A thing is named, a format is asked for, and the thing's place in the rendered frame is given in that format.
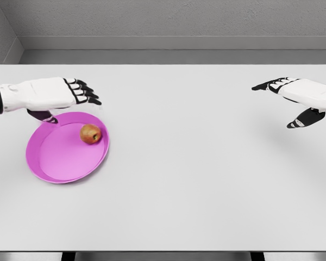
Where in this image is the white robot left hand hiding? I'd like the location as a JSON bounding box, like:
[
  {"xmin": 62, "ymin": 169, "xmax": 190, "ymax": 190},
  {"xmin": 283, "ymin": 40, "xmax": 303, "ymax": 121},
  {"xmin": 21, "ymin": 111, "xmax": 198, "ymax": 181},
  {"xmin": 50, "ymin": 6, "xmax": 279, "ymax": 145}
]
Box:
[{"xmin": 17, "ymin": 77, "xmax": 102, "ymax": 125}]

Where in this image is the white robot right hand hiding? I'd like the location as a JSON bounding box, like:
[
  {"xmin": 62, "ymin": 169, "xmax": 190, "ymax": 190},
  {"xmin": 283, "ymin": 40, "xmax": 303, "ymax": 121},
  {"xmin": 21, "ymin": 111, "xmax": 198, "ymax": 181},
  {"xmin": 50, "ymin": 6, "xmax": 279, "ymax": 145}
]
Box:
[{"xmin": 251, "ymin": 77, "xmax": 326, "ymax": 129}]

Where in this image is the red-yellow apple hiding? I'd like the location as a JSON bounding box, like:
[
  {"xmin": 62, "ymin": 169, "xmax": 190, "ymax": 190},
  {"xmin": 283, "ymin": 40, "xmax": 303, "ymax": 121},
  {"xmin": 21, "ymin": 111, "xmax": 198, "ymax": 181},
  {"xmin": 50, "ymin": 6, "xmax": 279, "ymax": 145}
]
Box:
[{"xmin": 79, "ymin": 123, "xmax": 102, "ymax": 145}]

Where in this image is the pink round plate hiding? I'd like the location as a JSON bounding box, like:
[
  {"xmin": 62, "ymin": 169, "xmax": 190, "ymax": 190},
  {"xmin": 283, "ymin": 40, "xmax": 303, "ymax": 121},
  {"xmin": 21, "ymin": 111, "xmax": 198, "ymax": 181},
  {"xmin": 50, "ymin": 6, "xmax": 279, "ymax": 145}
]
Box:
[{"xmin": 26, "ymin": 111, "xmax": 110, "ymax": 185}]

